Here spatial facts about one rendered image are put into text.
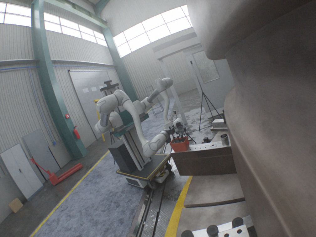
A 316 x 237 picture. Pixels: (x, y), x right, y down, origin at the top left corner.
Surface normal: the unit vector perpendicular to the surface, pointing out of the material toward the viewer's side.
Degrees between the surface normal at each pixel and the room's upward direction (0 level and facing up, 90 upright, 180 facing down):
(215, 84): 90
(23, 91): 90
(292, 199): 18
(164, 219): 0
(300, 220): 11
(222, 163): 90
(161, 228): 0
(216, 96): 90
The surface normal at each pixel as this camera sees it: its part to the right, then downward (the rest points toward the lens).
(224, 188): -0.38, -0.90
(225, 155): -0.47, 0.38
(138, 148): 0.74, -0.16
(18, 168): 0.91, -0.32
